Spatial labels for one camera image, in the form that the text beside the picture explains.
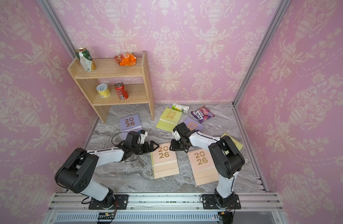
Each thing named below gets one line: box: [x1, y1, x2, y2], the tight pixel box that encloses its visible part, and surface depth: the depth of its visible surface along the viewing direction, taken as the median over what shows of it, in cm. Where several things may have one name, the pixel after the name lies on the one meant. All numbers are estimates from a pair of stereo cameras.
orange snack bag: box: [113, 52, 138, 66], surface depth 79 cm
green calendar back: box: [155, 107, 184, 133], surface depth 111 cm
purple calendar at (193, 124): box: [184, 116, 205, 132], surface depth 111 cm
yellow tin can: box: [96, 83, 111, 98], surface depth 96 cm
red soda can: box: [114, 81, 130, 101], surface depth 89 cm
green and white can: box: [75, 47, 97, 72], surface depth 74 cm
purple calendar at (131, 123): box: [119, 113, 143, 140], surface depth 108 cm
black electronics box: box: [97, 212, 115, 220], surface depth 74 cm
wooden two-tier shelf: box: [67, 50, 155, 125], surface depth 91 cm
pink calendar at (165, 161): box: [152, 141, 180, 180], surface depth 88 cm
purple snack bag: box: [190, 105, 216, 124], surface depth 111 cm
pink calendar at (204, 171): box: [187, 147, 220, 187], surface depth 87 cm
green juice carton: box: [171, 102, 190, 114], surface depth 115 cm
